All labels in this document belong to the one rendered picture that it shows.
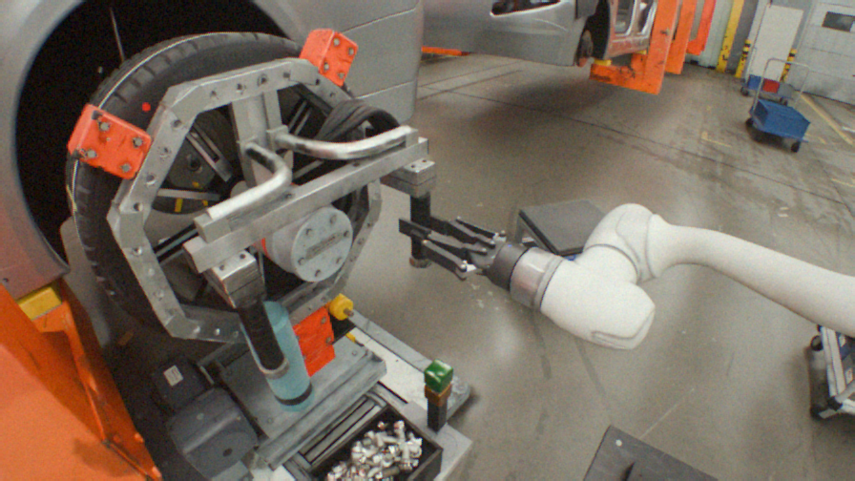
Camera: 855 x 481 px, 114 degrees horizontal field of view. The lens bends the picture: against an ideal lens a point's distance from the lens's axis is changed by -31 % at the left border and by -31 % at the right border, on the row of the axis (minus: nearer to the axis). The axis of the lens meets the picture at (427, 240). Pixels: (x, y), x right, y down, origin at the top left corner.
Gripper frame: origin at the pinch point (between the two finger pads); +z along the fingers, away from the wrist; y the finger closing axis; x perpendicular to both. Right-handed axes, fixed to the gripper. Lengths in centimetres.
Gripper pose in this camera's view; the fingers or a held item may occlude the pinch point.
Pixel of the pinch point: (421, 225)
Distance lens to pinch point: 70.6
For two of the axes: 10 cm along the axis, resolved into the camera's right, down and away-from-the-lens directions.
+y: 6.4, -4.5, 6.3
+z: -7.7, -3.7, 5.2
